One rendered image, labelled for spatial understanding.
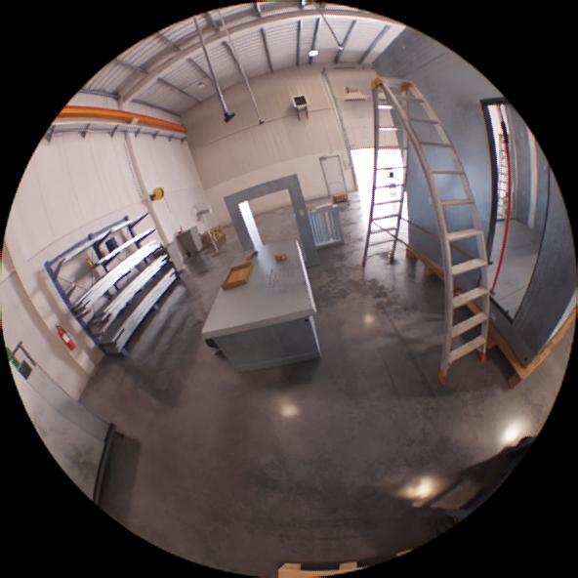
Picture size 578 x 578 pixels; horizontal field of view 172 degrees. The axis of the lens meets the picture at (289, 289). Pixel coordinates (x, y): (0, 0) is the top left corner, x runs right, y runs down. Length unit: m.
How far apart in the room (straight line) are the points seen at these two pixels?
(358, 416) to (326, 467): 0.46
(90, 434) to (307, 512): 2.23
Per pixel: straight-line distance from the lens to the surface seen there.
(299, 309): 1.43
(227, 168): 11.35
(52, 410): 2.67
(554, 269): 1.78
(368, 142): 11.74
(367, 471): 1.55
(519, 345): 2.12
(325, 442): 1.58
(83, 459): 2.75
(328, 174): 10.95
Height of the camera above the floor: 1.55
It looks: 32 degrees down
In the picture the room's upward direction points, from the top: 19 degrees counter-clockwise
